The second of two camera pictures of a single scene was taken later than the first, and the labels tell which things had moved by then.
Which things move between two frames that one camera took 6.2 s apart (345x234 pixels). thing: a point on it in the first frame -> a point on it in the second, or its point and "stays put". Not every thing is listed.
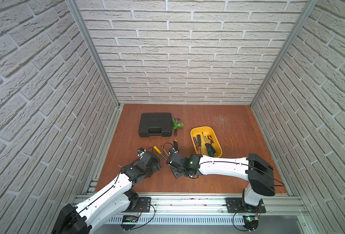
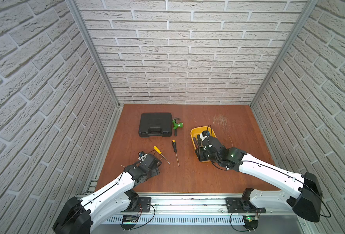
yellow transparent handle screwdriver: x=159 y=151 stays put
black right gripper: x=176 y=174 -> x=199 y=153
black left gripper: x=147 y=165 stays put
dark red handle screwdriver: x=196 y=144 stays put
